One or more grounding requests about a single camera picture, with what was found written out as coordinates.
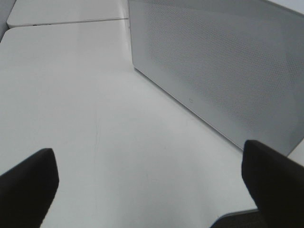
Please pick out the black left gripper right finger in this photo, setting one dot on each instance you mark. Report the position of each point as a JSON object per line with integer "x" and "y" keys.
{"x": 275, "y": 183}

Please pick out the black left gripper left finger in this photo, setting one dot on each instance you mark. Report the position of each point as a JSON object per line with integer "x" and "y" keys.
{"x": 27, "y": 190}

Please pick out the white microwave door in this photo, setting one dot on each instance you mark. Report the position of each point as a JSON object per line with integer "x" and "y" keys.
{"x": 236, "y": 64}

